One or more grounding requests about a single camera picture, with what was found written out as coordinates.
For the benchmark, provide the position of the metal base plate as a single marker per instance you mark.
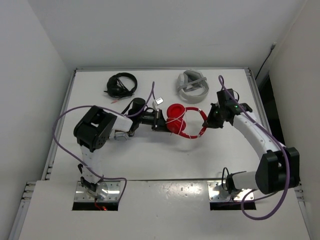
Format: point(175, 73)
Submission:
point(106, 192)
point(217, 194)

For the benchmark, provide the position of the brown silver headphones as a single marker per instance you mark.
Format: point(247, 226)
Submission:
point(121, 136)

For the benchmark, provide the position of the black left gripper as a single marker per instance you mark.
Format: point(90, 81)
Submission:
point(159, 123)

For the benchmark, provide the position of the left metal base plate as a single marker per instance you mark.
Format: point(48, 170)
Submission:
point(106, 192)

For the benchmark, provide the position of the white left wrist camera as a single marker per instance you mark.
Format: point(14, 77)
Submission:
point(158, 101)

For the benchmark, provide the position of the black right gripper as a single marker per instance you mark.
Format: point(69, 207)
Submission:
point(210, 122)

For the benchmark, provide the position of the grey white headphones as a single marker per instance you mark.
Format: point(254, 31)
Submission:
point(192, 86)

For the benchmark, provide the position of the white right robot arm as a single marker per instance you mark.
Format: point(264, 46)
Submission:
point(279, 166)

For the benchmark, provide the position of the black headphones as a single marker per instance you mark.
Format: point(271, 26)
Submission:
point(115, 87)

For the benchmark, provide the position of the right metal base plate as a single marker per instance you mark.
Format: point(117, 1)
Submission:
point(217, 194)

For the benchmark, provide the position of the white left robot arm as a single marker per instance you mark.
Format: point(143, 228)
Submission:
point(96, 127)

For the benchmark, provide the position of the red headphones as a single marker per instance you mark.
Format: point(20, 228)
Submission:
point(175, 120)

